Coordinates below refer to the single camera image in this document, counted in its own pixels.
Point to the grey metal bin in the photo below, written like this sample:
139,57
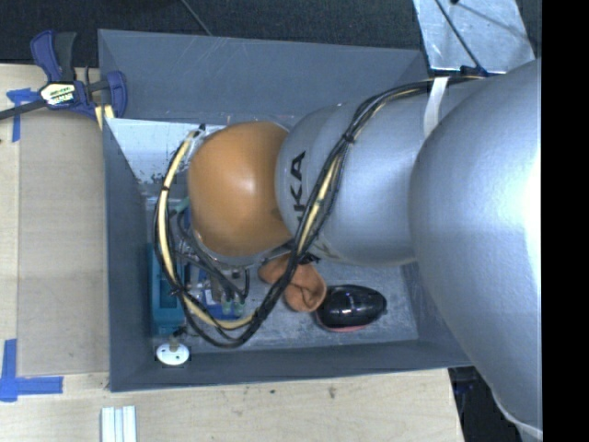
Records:
257,76

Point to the pale wood flat board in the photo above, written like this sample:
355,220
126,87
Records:
60,247

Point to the white round knob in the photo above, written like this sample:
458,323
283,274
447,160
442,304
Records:
173,355

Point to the black and red computer mouse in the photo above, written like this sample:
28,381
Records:
352,306

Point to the teal box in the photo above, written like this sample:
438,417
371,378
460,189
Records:
162,309

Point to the orange cloth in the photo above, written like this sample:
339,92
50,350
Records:
303,293

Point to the dark blue block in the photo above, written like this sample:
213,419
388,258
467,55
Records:
216,312

